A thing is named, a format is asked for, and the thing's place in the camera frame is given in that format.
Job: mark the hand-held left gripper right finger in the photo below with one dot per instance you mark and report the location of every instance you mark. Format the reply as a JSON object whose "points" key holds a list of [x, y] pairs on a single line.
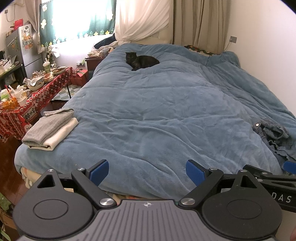
{"points": [[195, 172]]}

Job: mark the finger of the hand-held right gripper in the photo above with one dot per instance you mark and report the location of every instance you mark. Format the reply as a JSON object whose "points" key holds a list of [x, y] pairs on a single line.
{"points": [[272, 173], [290, 166]]}

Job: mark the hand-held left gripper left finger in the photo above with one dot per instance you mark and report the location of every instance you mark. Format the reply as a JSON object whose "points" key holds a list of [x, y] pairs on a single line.
{"points": [[99, 172]]}

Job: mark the blue denim shorts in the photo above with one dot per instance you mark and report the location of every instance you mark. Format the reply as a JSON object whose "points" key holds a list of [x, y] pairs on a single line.
{"points": [[272, 134]]}

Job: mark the cream folded garment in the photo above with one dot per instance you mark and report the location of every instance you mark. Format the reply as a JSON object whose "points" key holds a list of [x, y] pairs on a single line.
{"points": [[60, 134]]}

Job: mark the grey folded garment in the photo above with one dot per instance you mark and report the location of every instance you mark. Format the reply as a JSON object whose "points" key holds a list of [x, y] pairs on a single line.
{"points": [[44, 129]]}

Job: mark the floral bed sheet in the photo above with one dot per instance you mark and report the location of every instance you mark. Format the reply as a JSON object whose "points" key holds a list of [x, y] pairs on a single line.
{"points": [[26, 177]]}

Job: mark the small grey folded cloth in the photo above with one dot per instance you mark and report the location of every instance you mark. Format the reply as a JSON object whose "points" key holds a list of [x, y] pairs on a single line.
{"points": [[57, 112]]}

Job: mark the blue fleece blanket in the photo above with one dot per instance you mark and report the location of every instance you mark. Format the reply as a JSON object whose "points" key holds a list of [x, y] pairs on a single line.
{"points": [[150, 104]]}

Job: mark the checkered floor mat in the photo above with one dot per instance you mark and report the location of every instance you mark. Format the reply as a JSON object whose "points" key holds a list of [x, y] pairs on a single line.
{"points": [[64, 95]]}

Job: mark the red patterned tablecloth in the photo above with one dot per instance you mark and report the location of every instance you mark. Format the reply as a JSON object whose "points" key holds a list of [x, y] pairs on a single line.
{"points": [[41, 95]]}

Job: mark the red gift box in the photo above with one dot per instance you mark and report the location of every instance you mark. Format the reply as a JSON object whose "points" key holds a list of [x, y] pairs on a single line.
{"points": [[79, 77]]}

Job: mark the white paper cup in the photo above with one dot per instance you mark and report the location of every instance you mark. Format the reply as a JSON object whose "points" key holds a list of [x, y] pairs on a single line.
{"points": [[22, 99]]}

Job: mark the dark wooden nightstand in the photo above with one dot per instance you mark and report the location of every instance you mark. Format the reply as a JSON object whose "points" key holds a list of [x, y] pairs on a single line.
{"points": [[92, 66]]}

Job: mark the grey bowl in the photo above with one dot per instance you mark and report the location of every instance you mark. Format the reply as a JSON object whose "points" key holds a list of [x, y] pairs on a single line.
{"points": [[37, 83]]}

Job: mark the plate of food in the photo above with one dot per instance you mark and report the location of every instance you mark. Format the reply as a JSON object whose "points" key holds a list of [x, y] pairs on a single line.
{"points": [[59, 70]]}

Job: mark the green drink cup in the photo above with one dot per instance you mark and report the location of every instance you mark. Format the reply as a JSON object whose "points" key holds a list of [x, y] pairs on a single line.
{"points": [[46, 67]]}

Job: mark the black cat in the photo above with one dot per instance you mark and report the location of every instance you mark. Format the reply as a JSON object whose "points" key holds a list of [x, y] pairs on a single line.
{"points": [[143, 61]]}

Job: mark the dark patterned pillow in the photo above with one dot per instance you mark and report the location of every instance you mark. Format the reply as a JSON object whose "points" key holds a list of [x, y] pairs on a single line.
{"points": [[201, 49]]}

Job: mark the small decorated tree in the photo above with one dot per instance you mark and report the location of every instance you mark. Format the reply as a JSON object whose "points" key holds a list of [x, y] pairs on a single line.
{"points": [[49, 54]]}

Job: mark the dark navy cloth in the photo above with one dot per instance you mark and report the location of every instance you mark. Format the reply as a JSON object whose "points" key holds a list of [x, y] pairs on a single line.
{"points": [[104, 42]]}

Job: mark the black shelf unit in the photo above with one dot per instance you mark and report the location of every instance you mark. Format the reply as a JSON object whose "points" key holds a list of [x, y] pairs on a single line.
{"points": [[9, 76]]}

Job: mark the silver refrigerator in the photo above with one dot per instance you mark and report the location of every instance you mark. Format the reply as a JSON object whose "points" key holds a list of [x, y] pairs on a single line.
{"points": [[16, 53]]}

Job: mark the beige curtain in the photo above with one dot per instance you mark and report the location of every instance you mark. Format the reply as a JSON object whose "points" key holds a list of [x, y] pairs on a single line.
{"points": [[201, 20]]}

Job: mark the white sheer curtain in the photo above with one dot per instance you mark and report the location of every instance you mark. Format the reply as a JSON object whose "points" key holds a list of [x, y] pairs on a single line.
{"points": [[143, 18]]}

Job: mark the green printed curtain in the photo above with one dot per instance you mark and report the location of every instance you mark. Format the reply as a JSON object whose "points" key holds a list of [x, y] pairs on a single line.
{"points": [[46, 14]]}

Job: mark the grey wall socket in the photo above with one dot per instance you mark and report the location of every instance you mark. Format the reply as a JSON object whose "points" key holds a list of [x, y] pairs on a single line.
{"points": [[233, 39]]}

